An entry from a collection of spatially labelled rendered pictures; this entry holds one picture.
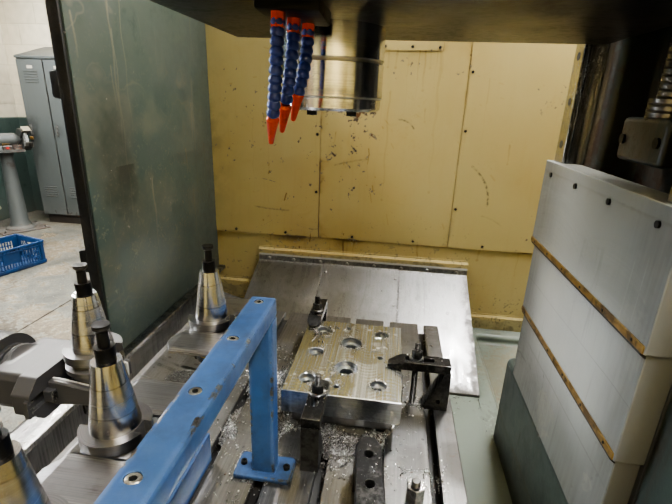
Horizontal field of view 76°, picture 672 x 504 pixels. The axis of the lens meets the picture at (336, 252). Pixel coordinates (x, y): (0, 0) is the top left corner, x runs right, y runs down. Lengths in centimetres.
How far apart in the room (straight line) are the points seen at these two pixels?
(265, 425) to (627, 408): 52
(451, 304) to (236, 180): 101
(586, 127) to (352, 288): 109
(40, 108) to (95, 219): 484
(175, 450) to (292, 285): 142
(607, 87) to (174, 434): 86
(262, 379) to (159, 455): 32
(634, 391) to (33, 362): 74
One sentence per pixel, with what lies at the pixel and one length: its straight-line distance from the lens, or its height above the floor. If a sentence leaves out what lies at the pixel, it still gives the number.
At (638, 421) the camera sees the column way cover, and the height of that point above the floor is 114.
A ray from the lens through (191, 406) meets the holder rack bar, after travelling 47.
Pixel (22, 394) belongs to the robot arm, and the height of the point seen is 120.
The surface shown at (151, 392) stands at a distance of 52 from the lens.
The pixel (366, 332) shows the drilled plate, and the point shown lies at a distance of 107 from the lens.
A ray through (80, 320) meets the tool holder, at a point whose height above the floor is 127.
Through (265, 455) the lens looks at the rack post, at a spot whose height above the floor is 95.
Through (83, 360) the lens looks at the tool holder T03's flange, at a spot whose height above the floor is 123.
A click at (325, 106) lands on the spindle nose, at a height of 151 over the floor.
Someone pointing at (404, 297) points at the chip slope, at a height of 79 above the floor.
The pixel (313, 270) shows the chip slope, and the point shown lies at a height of 83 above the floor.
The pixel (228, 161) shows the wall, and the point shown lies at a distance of 189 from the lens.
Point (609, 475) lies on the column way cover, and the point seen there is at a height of 104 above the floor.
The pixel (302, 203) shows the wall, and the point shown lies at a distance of 182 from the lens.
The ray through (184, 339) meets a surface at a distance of 61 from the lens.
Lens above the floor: 151
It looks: 19 degrees down
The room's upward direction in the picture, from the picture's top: 2 degrees clockwise
